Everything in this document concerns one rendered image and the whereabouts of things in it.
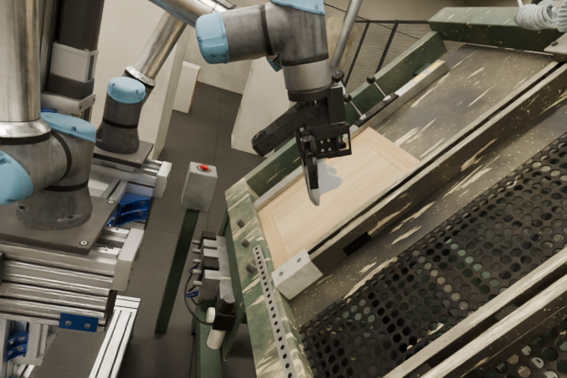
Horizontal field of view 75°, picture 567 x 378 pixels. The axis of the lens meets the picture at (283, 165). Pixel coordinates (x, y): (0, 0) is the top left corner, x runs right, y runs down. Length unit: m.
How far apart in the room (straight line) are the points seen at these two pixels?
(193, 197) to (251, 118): 3.38
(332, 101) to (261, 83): 4.29
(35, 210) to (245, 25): 0.60
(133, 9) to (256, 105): 2.15
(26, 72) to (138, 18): 2.68
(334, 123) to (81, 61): 0.71
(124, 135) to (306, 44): 0.92
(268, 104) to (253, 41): 4.38
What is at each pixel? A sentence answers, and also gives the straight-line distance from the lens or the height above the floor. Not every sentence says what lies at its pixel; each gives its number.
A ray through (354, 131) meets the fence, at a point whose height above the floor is 1.32.
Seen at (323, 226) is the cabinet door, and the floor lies 1.05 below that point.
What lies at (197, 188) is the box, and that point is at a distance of 1.65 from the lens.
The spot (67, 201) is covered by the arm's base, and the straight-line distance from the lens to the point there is 0.92.
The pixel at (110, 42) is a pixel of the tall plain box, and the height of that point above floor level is 1.09.
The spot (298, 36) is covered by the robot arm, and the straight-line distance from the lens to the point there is 0.56.
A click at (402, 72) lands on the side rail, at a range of 1.81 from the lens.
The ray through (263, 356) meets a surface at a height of 0.84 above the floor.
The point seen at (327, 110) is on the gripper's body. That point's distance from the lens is 0.61.
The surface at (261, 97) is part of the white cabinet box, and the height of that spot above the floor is 0.78.
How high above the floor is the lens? 1.56
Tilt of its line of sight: 18 degrees down
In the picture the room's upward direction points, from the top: 19 degrees clockwise
